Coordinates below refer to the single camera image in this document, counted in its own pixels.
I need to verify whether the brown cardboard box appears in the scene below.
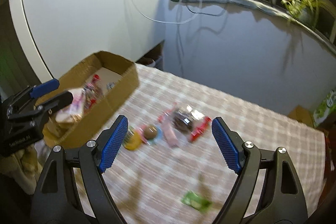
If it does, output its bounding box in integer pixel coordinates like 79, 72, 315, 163
37, 51, 139, 148

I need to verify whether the black candy packet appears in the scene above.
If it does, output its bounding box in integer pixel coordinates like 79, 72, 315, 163
106, 82, 116, 90

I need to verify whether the potted spider plant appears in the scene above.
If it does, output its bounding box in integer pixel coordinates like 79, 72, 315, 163
281, 0, 325, 30

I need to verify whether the pink wafer stick packet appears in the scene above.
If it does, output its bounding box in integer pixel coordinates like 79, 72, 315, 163
162, 119, 178, 147

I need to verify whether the chocolate cake red-edged pack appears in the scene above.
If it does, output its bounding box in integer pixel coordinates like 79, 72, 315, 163
83, 74, 102, 111

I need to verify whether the pink sandwich bread pack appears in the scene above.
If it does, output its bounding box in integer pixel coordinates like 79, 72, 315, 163
55, 88, 85, 124

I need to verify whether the pink plaid tablecloth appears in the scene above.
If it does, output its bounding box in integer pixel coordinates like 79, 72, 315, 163
103, 65, 325, 223

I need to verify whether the green candy packet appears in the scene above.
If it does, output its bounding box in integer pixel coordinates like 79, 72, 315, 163
181, 191, 212, 213

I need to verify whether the green paper bag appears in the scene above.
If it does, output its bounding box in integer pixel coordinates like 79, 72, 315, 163
313, 89, 335, 127

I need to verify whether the yellow jelly cup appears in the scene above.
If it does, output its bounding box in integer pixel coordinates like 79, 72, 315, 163
122, 127, 142, 151

